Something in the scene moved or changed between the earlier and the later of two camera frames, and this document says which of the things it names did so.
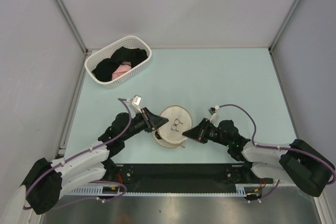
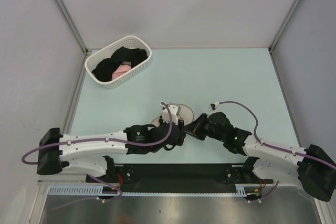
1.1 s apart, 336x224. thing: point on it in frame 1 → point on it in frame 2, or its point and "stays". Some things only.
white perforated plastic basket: [119, 62] stays
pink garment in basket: [125, 66] stays
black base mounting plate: [176, 178] stays
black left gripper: [151, 121] → [179, 141]
